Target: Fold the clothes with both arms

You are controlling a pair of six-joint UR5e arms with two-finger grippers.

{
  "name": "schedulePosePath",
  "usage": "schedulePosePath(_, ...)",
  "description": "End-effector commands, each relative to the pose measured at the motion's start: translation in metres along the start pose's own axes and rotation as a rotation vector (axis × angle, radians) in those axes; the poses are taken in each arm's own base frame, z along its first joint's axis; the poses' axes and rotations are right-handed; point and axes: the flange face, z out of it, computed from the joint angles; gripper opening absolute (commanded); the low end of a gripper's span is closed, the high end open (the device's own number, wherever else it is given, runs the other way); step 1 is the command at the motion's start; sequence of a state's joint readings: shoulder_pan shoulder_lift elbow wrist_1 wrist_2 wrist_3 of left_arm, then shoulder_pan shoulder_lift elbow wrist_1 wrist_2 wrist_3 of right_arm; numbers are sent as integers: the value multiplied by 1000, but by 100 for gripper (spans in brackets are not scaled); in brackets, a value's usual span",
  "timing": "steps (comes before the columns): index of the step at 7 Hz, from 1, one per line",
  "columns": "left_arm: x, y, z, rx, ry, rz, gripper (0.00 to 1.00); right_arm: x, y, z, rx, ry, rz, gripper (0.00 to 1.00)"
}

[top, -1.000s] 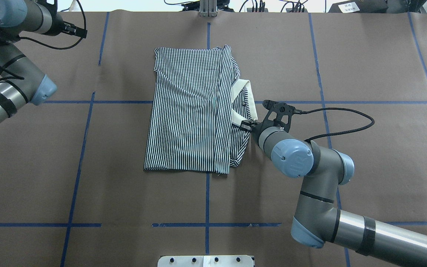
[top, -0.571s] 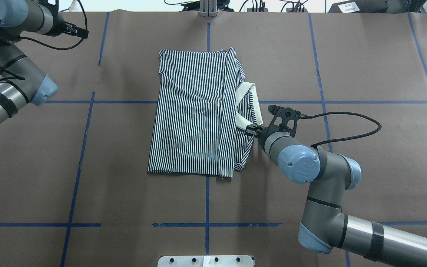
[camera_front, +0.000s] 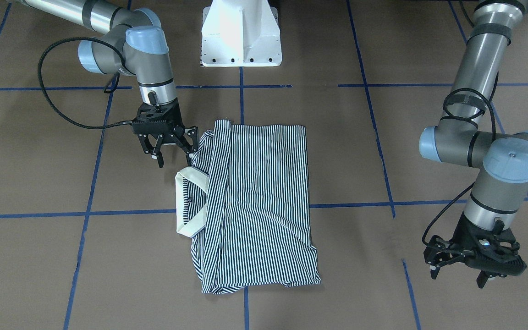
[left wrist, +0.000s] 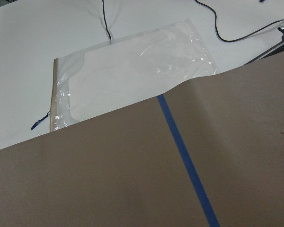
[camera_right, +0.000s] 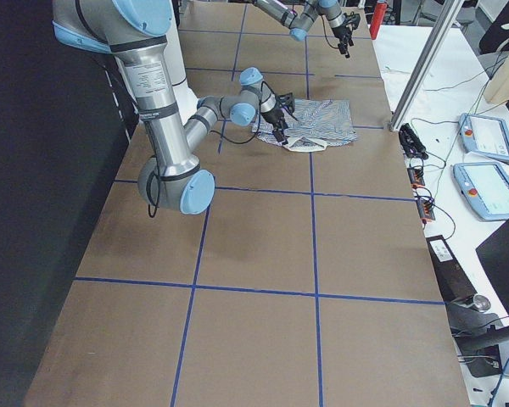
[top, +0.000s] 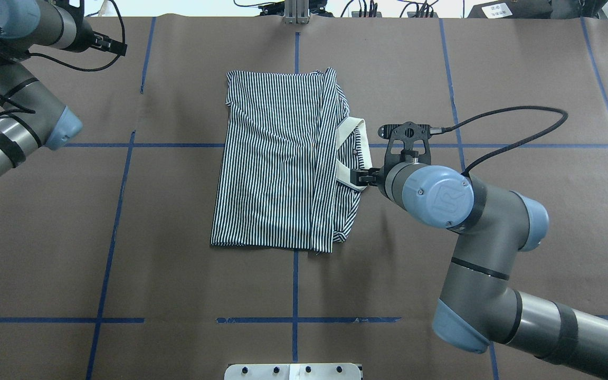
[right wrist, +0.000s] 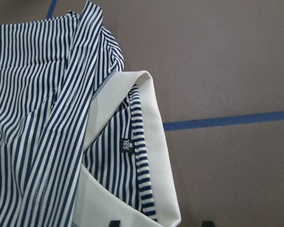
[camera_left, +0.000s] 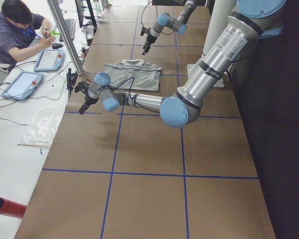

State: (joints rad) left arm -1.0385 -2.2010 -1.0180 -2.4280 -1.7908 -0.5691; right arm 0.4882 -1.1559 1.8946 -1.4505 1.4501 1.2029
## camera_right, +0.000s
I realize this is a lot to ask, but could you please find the red cylinder tube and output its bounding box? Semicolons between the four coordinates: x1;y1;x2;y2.
369;0;388;40

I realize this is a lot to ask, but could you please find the blue teach pendant far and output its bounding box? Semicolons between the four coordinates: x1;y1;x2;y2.
459;113;509;163

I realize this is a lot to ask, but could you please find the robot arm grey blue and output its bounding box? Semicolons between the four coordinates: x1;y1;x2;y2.
250;0;361;59
53;1;294;215

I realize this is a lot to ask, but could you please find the blue teach pendant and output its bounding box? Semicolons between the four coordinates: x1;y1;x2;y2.
452;161;509;221
459;113;509;163

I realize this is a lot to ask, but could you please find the aluminium frame post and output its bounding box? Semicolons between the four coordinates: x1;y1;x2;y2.
389;0;464;131

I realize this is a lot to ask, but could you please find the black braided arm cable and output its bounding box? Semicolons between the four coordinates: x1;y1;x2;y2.
146;80;300;220

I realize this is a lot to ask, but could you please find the black clamp tool on edge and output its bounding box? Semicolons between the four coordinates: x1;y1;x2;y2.
399;123;428;159

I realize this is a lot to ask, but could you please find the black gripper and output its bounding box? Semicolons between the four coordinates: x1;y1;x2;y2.
333;12;361;59
263;93;295;146

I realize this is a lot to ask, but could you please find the blue teach pendant near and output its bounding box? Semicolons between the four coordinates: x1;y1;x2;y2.
452;161;509;221

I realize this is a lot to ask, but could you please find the striped polo shirt white collar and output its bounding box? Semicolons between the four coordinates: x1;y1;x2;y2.
252;99;358;153

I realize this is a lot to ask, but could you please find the black box with white label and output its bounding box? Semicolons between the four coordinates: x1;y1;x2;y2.
426;235;477;302

